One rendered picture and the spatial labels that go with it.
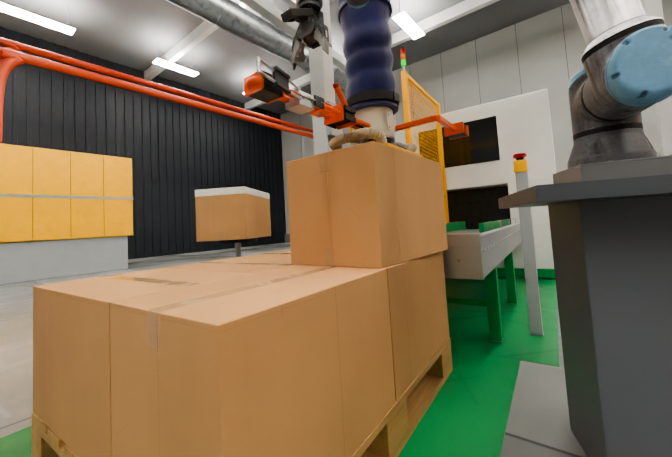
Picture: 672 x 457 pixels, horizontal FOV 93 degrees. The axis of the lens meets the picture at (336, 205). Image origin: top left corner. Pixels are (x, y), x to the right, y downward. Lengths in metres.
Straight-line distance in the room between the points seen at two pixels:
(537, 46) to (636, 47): 10.43
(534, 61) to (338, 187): 10.38
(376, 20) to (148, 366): 1.37
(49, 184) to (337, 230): 7.42
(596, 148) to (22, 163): 8.13
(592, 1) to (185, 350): 1.13
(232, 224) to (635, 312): 2.23
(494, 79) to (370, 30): 9.94
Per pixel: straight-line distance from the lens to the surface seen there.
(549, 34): 11.46
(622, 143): 1.11
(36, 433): 1.53
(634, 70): 0.96
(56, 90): 12.17
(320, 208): 1.13
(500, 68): 11.37
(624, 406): 1.13
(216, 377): 0.58
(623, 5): 1.05
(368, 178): 1.01
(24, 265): 8.11
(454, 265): 1.63
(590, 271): 1.03
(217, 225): 2.58
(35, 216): 8.08
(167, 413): 0.73
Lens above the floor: 0.69
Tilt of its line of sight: 4 degrees up
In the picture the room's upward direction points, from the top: 3 degrees counter-clockwise
